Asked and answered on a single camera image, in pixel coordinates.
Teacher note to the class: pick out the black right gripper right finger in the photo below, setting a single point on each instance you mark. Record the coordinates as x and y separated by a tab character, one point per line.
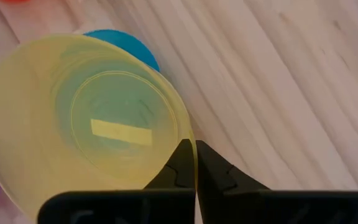
228	205

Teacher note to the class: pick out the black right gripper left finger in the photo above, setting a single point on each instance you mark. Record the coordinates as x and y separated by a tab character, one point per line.
166	205

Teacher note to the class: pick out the yellow translucent plastic bowl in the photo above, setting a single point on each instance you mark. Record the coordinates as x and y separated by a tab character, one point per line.
26	124

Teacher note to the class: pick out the blue plastic bowl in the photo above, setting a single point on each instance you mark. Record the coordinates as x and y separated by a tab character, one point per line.
129	43

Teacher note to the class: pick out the orange-red plastic bowl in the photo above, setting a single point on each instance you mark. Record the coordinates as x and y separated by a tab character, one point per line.
14	1

